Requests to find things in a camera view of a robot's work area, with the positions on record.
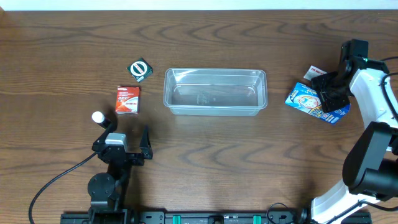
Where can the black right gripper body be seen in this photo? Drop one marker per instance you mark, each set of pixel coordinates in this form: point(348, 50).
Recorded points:
point(328, 86)

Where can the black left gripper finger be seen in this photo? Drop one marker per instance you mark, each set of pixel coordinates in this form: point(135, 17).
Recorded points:
point(145, 146)
point(108, 127)

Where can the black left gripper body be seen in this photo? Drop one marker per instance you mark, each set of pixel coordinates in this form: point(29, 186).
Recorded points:
point(136, 161)

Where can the blue cool fever box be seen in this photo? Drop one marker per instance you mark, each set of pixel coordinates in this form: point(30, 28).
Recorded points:
point(305, 99)

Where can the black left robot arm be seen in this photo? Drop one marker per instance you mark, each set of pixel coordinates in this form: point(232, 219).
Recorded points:
point(107, 189)

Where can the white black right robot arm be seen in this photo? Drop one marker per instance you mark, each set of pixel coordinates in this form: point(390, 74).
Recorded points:
point(367, 176)

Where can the clear plastic container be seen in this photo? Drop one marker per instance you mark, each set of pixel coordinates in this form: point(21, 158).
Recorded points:
point(215, 91)

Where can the white capped dark bottle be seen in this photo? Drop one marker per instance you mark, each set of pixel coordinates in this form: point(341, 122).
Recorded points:
point(100, 119)

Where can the white green flat box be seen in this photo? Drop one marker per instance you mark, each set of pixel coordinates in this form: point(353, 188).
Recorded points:
point(313, 72)

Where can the red medicine box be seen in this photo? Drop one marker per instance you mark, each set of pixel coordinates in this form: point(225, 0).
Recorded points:
point(127, 100)

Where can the small green square box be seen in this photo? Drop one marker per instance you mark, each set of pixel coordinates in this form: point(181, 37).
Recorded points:
point(140, 70)

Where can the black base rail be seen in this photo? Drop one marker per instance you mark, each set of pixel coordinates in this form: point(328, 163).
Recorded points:
point(126, 216)

